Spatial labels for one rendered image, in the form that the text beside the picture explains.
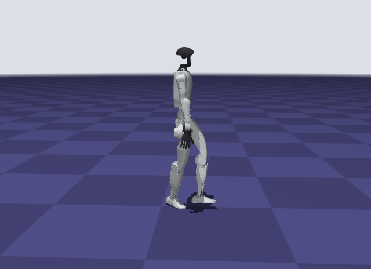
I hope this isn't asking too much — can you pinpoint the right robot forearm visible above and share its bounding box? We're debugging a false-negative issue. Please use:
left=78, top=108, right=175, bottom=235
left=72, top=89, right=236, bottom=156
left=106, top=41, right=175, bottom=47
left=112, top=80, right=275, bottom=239
left=181, top=99, right=192, bottom=131

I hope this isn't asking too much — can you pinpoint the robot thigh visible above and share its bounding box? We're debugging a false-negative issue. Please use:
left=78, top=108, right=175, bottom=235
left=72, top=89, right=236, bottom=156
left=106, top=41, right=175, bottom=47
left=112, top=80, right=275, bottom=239
left=173, top=123, right=190, bottom=172
left=191, top=119, right=208, bottom=166

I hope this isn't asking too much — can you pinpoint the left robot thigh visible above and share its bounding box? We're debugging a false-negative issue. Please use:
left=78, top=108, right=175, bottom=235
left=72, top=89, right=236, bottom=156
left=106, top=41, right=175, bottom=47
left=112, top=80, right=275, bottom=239
left=191, top=119, right=208, bottom=166

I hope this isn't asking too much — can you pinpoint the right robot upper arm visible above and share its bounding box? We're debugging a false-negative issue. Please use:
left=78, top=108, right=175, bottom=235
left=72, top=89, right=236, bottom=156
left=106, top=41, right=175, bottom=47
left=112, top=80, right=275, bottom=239
left=176, top=73, right=191, bottom=105

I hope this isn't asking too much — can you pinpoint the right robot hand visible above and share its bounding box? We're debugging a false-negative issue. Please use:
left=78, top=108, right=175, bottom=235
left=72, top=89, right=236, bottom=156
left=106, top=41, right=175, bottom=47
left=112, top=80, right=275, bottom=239
left=180, top=125, right=194, bottom=149

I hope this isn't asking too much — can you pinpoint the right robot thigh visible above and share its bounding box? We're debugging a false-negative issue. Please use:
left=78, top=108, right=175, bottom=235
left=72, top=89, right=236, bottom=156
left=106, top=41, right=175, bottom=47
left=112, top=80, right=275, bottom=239
left=173, top=123, right=190, bottom=172

